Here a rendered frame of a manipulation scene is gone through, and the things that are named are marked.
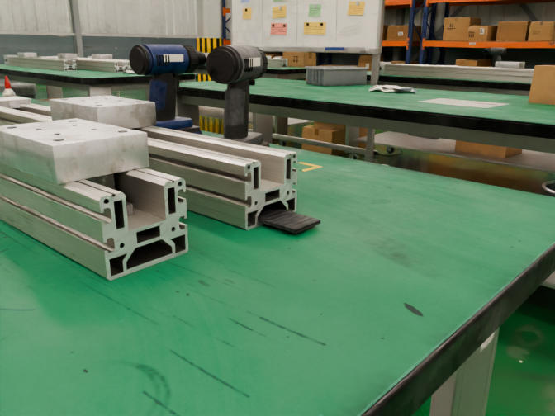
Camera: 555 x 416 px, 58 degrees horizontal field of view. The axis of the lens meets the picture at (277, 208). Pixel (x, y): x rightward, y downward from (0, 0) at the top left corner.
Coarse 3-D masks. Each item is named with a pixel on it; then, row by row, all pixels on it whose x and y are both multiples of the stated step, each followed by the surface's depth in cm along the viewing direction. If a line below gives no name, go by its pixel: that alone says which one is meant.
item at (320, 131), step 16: (288, 64) 532; (304, 64) 518; (544, 80) 204; (544, 96) 205; (304, 128) 489; (320, 128) 478; (336, 128) 473; (304, 144) 494; (464, 144) 390; (480, 144) 380
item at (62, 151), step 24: (72, 120) 65; (0, 144) 58; (24, 144) 53; (48, 144) 49; (72, 144) 50; (96, 144) 52; (120, 144) 54; (144, 144) 57; (24, 168) 55; (48, 168) 51; (72, 168) 51; (96, 168) 53; (120, 168) 55
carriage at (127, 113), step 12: (96, 96) 94; (108, 96) 95; (60, 108) 86; (72, 108) 83; (84, 108) 81; (96, 108) 78; (108, 108) 80; (120, 108) 81; (132, 108) 83; (144, 108) 84; (96, 120) 79; (108, 120) 80; (120, 120) 82; (132, 120) 83; (144, 120) 85
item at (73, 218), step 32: (0, 192) 62; (32, 192) 56; (64, 192) 50; (96, 192) 48; (128, 192) 56; (160, 192) 52; (32, 224) 58; (64, 224) 52; (96, 224) 48; (128, 224) 51; (160, 224) 52; (96, 256) 49; (128, 256) 50; (160, 256) 53
